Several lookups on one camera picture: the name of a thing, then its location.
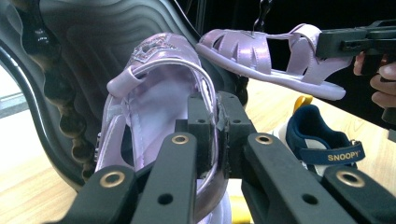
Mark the purple sandal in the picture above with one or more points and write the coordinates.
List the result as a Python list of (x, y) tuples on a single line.
[(155, 102), (249, 51)]

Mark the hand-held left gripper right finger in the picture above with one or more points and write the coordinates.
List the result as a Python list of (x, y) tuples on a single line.
[(236, 124)]

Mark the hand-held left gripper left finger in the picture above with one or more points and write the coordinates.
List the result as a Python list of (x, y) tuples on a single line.
[(202, 124)]

